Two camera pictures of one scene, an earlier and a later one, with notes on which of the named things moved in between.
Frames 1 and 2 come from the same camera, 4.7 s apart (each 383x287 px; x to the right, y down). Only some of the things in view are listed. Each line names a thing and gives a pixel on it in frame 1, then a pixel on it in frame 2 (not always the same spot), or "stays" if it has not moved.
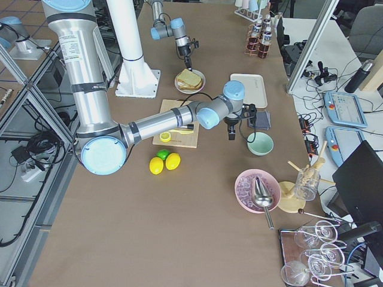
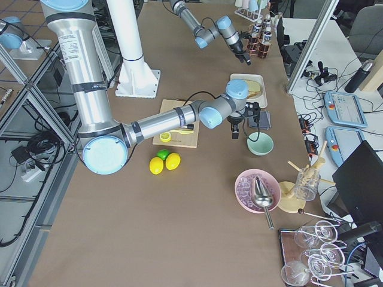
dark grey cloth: x=263 y=121 stays
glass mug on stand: x=307 y=183 stays
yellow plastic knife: x=181 y=131 stays
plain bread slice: x=190 y=78 → x=254 y=87
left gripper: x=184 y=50 → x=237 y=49
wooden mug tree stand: x=286 y=198 stays
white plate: x=194 y=91 → x=256 y=86
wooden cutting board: x=177 y=139 stays
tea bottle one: x=253 y=40 stays
